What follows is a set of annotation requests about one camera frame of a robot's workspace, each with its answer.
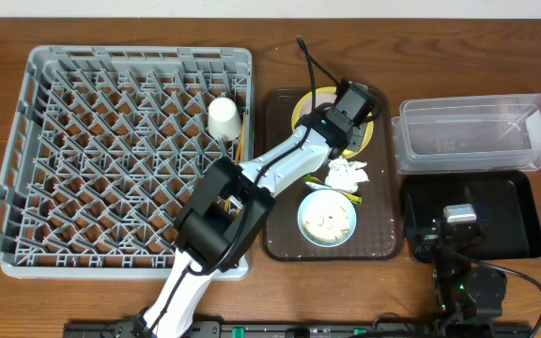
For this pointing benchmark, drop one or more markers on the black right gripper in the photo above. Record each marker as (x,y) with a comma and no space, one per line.
(427,238)

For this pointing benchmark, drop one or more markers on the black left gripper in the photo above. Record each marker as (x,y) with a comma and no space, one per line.
(355,138)

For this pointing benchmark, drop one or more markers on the wooden chopstick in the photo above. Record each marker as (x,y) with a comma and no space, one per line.
(227,204)
(239,153)

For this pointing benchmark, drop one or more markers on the cream cup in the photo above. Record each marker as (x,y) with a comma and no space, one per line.
(224,119)

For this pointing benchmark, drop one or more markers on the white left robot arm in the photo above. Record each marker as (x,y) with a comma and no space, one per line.
(223,215)

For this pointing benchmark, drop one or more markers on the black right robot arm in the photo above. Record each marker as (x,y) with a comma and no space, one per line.
(470,296)

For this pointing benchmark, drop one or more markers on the black waste bin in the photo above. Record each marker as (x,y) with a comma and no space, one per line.
(502,198)

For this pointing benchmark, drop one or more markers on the grey dishwasher rack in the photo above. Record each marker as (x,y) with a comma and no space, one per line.
(106,145)

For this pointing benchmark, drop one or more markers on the crumpled white napkin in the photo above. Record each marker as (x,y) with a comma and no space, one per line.
(346,175)

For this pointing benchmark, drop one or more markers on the yellow plate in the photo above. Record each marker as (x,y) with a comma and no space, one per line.
(361,136)

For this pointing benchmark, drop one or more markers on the green snack wrapper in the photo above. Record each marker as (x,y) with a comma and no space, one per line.
(316,184)

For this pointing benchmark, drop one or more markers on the dark brown serving tray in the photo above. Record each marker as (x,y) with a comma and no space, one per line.
(377,235)

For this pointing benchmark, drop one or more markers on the blue bowl with food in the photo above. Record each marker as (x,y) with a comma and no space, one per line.
(326,218)

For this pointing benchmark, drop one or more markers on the clear plastic bin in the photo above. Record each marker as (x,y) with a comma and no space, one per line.
(468,134)

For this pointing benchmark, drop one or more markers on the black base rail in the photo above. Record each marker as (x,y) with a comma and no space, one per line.
(215,329)

